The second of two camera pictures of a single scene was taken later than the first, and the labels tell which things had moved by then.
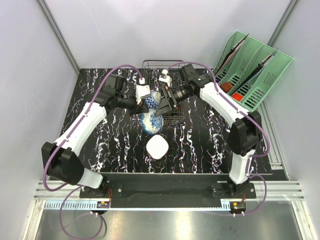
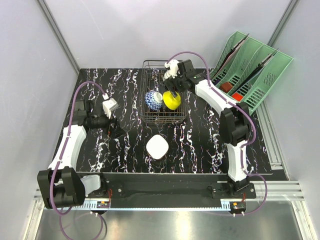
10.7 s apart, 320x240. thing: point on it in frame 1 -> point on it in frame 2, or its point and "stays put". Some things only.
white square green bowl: [157, 147] stays put
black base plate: [134, 187] stays put
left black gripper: [139, 109] -> [116, 131]
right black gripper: [164, 107] -> [170, 83]
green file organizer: [247, 70] stays put
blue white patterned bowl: [153, 101] stays put
